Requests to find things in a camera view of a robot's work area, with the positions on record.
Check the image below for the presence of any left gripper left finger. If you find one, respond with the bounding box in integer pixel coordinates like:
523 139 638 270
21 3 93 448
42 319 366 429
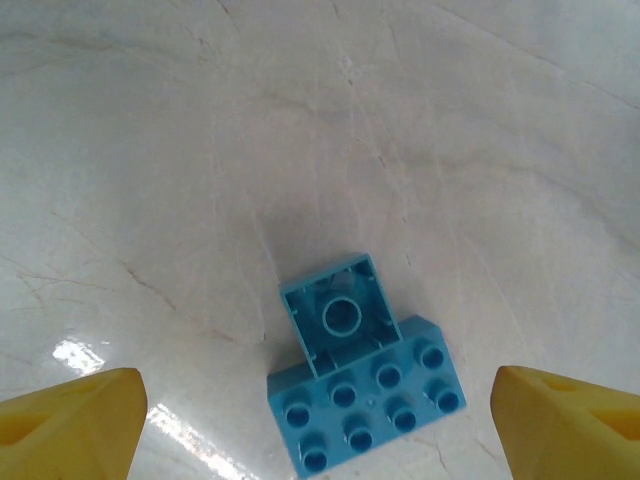
0 367 148 480

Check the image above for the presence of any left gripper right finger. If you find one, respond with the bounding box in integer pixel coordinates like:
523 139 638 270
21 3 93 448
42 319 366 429
490 365 640 480

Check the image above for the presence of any blue two-by-four lego brick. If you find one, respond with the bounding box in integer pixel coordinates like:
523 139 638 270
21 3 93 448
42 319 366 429
266 315 468 473

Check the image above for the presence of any small light blue lego brick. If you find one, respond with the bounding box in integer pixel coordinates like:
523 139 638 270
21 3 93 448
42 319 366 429
278 252 403 379

